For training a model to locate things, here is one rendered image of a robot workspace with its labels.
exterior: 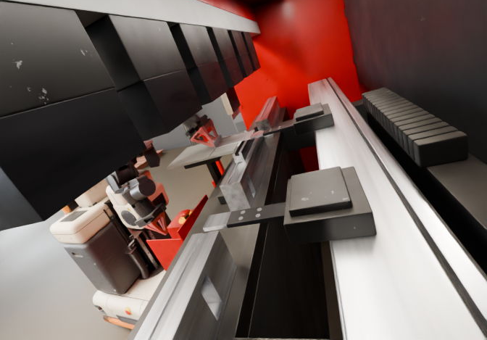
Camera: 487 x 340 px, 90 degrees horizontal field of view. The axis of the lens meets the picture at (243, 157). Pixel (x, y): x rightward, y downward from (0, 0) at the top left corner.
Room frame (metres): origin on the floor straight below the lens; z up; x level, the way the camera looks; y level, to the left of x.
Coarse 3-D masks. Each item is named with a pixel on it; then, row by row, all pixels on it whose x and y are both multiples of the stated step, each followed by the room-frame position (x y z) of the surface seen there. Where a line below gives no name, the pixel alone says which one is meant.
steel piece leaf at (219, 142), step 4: (220, 136) 0.88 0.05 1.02; (232, 136) 0.87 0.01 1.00; (236, 136) 0.85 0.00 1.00; (240, 136) 0.83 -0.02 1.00; (244, 136) 0.81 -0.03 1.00; (216, 140) 0.84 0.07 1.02; (220, 140) 0.87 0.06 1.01; (224, 140) 0.86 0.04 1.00; (228, 140) 0.84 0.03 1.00; (232, 140) 0.82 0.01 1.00; (236, 140) 0.80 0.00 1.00; (240, 140) 0.79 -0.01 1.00; (216, 144) 0.82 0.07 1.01; (220, 144) 0.82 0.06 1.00; (224, 144) 0.81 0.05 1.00; (228, 144) 0.79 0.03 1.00; (216, 148) 0.81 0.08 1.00
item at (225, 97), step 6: (234, 90) 0.83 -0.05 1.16; (222, 96) 0.75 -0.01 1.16; (228, 96) 0.76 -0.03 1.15; (234, 96) 0.81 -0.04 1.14; (222, 102) 0.75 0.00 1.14; (228, 102) 0.75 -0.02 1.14; (234, 102) 0.79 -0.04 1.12; (228, 108) 0.75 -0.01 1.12; (234, 108) 0.77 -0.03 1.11; (228, 114) 0.75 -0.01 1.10; (234, 114) 0.78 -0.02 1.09
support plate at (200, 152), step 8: (200, 144) 0.94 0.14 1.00; (232, 144) 0.78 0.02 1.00; (184, 152) 0.92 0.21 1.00; (192, 152) 0.87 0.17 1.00; (200, 152) 0.83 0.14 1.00; (208, 152) 0.80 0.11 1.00; (216, 152) 0.76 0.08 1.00; (224, 152) 0.73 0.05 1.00; (232, 152) 0.72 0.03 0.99; (176, 160) 0.85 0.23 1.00; (184, 160) 0.81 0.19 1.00; (192, 160) 0.78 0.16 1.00; (200, 160) 0.76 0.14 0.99; (168, 168) 0.81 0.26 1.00
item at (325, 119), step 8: (312, 104) 0.75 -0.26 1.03; (320, 104) 0.71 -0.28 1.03; (296, 112) 0.73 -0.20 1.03; (304, 112) 0.69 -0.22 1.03; (312, 112) 0.66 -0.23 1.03; (320, 112) 0.65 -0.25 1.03; (328, 112) 0.65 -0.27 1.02; (296, 120) 0.68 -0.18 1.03; (304, 120) 0.66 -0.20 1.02; (312, 120) 0.65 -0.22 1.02; (320, 120) 0.64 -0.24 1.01; (328, 120) 0.64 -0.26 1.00; (272, 128) 0.76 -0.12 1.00; (280, 128) 0.73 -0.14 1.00; (288, 128) 0.72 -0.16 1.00; (296, 128) 0.67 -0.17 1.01; (304, 128) 0.66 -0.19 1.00; (312, 128) 0.65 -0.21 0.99; (320, 128) 0.65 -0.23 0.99; (256, 136) 0.76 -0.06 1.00
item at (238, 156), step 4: (248, 140) 0.77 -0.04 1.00; (252, 140) 0.81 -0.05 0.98; (240, 144) 0.75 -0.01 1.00; (244, 144) 0.73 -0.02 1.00; (248, 144) 0.75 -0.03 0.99; (236, 148) 0.72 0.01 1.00; (240, 148) 0.74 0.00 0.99; (244, 148) 0.71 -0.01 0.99; (248, 148) 0.74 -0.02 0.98; (236, 152) 0.70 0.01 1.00; (240, 152) 0.68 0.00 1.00; (244, 152) 0.70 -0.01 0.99; (248, 152) 0.73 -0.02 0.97; (236, 156) 0.68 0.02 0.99; (240, 156) 0.68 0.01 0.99; (244, 156) 0.69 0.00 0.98; (236, 160) 0.68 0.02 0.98; (240, 160) 0.68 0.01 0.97; (244, 160) 0.67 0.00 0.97
